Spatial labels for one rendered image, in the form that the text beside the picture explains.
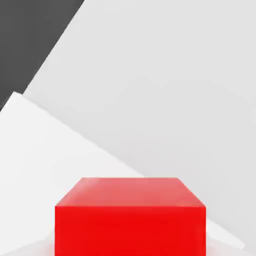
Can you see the small red cube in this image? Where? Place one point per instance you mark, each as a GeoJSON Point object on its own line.
{"type": "Point", "coordinates": [130, 230]}

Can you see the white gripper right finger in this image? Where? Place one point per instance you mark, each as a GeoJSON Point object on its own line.
{"type": "Point", "coordinates": [216, 250]}

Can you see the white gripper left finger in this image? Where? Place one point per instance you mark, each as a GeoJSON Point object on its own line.
{"type": "Point", "coordinates": [45, 250]}

